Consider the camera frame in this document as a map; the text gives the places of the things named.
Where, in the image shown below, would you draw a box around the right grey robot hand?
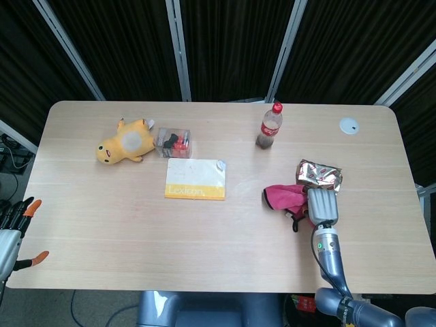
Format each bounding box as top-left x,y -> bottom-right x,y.
305,187 -> 341,226

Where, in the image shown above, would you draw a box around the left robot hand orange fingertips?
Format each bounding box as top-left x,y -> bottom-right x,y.
0,196 -> 50,285

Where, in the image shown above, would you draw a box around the pink microfiber cloth black edging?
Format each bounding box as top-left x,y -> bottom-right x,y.
261,183 -> 316,234

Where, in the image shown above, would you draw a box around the cola bottle red cap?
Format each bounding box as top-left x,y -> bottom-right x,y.
255,101 -> 285,151

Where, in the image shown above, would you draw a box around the silver foil snack bag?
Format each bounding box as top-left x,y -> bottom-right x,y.
294,158 -> 344,195

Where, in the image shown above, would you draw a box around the white round table grommet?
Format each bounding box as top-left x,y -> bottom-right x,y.
339,117 -> 361,136

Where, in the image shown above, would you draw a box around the red packet under table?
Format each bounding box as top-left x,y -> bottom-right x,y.
292,294 -> 317,313

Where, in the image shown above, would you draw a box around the white yellow Lexicon book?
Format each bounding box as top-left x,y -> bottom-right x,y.
163,157 -> 228,202

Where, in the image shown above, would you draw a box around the yellow plush toy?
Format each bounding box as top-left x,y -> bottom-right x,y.
95,117 -> 157,166

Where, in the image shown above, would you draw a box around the blue-grey robot torso base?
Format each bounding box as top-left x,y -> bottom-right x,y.
136,290 -> 284,327

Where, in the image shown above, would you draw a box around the black pleated curtain panel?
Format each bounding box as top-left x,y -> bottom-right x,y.
179,0 -> 294,102
46,0 -> 182,102
275,0 -> 436,106
0,0 -> 98,144

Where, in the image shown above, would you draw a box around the clear plastic box red pieces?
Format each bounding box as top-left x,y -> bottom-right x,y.
153,126 -> 193,159

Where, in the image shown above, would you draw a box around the tangled floor cables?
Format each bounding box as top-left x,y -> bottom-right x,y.
0,133 -> 35,205

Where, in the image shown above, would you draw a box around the white metal partition post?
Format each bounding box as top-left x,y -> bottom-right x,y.
266,0 -> 308,104
373,40 -> 436,106
33,0 -> 106,102
165,0 -> 192,102
0,119 -> 39,155

